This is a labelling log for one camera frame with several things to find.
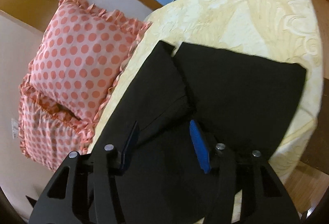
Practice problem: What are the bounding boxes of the black pants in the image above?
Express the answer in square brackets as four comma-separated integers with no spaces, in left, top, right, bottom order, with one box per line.
[94,42,306,223]

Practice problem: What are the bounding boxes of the rear polka dot pillow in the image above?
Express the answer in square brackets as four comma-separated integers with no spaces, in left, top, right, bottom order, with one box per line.
[18,73,95,172]

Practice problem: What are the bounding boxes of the polka dot pillow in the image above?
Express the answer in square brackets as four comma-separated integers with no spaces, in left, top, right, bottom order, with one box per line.
[18,73,95,172]
[30,0,151,124]

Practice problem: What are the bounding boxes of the front polka dot pillow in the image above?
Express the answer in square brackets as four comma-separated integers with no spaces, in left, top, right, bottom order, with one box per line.
[30,0,151,124]

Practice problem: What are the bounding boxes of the yellow patterned bed cover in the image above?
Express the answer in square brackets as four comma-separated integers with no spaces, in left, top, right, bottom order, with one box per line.
[88,0,323,224]

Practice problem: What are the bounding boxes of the white wall socket panel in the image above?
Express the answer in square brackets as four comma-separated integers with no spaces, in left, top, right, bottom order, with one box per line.
[11,118,19,139]

